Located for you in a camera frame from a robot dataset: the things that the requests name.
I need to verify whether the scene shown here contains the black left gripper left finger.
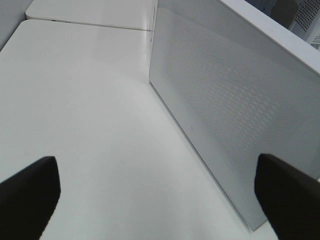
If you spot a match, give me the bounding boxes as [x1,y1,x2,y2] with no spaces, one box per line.
[0,156,61,240]

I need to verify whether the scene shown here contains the white microwave door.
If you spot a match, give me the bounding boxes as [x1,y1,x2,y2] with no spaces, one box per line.
[150,7,320,230]

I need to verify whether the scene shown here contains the white microwave oven body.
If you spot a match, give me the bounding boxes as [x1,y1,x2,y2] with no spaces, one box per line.
[148,0,320,76]

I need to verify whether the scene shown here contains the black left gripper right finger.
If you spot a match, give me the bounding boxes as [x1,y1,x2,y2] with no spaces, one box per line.
[254,153,320,240]

